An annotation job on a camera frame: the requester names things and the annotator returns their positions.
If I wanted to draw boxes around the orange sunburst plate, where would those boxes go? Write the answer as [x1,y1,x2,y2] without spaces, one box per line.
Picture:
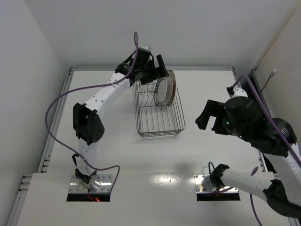
[167,70,176,106]

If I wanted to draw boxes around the white plate dark rim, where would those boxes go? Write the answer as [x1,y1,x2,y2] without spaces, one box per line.
[162,76,173,106]

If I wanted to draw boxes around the green rimmed lettered plate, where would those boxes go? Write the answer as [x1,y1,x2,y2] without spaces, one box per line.
[154,78,166,106]

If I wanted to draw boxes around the wire dish rack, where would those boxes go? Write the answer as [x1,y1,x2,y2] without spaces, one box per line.
[134,70,186,138]

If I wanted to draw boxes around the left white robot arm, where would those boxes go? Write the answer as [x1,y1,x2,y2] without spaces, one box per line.
[72,48,168,185]

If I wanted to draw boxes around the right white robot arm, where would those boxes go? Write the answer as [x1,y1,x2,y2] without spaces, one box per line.
[195,96,301,218]

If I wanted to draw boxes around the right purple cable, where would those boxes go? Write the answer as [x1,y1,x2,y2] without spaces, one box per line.
[206,75,301,226]

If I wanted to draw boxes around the purple cable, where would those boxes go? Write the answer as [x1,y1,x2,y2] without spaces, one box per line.
[45,31,139,193]
[206,75,301,226]

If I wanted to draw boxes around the wall cable with white plug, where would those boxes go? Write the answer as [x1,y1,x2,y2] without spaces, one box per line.
[258,68,277,94]

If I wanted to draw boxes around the right black base cable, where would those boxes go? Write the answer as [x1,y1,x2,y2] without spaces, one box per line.
[208,161,216,184]

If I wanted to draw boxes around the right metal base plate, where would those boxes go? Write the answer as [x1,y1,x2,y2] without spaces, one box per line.
[194,174,239,195]

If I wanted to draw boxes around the metal base plate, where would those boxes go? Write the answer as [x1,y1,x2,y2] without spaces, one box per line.
[68,174,112,194]
[194,174,239,195]

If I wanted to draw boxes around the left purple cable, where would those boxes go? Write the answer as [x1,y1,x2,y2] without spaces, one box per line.
[45,31,139,193]

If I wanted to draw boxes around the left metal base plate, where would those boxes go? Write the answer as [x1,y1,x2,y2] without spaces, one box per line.
[68,174,112,194]

